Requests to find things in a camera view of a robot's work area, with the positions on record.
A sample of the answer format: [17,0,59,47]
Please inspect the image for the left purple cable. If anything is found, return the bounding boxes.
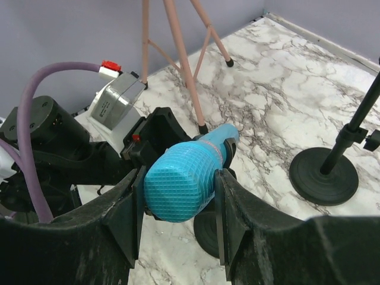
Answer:
[0,60,124,223]

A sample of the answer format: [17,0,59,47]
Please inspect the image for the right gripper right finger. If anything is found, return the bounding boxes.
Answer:
[215,170,379,284]

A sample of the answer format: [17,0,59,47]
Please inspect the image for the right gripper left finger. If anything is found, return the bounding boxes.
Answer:
[1,167,146,284]

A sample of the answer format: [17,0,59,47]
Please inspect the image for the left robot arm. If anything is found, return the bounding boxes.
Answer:
[30,96,189,216]

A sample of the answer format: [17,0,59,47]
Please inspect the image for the blue toy microphone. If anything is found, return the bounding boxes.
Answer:
[144,123,239,223]

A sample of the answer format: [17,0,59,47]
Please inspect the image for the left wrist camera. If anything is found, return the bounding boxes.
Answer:
[90,72,145,130]

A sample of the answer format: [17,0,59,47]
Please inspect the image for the pink music stand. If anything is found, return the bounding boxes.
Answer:
[141,0,234,134]

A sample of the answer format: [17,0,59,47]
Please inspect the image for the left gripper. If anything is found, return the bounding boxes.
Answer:
[121,107,191,169]

